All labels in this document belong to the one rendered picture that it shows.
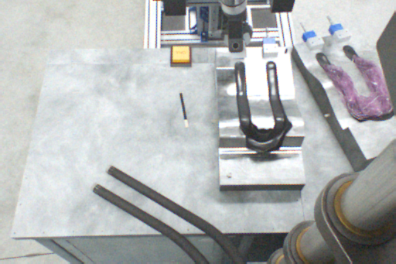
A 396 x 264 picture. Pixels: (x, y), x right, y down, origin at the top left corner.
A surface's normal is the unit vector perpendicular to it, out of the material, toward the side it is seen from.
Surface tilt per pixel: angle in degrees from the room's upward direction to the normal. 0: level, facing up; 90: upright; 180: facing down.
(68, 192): 0
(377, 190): 90
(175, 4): 90
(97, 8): 0
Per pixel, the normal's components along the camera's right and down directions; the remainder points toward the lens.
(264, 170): 0.00, -0.49
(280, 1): 0.04, 0.87
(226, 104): 0.00, -0.83
